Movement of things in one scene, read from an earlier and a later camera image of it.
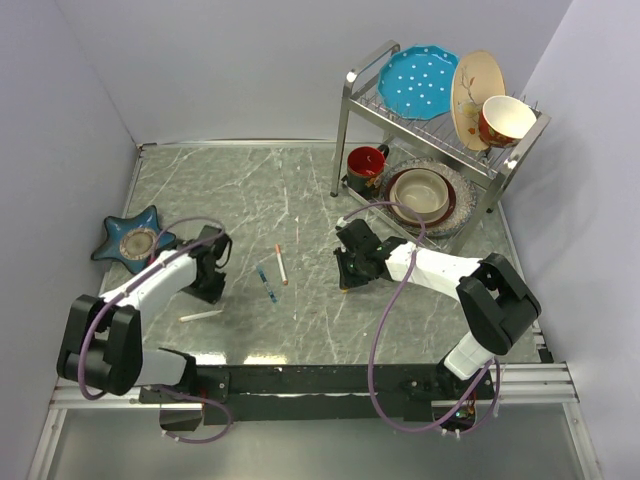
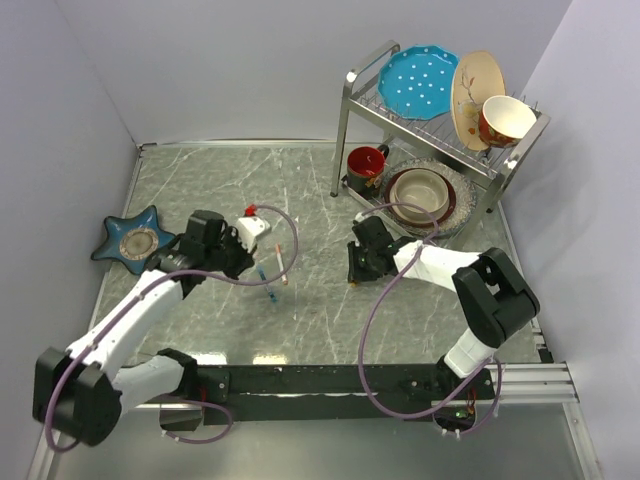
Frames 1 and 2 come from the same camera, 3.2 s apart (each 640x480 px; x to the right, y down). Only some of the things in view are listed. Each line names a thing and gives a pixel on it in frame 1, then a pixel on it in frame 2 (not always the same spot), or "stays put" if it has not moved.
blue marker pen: x=268 y=288 stays put
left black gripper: x=213 y=294 to x=245 y=258
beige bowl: x=424 y=190 stays put
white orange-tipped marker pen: x=281 y=263 stays put
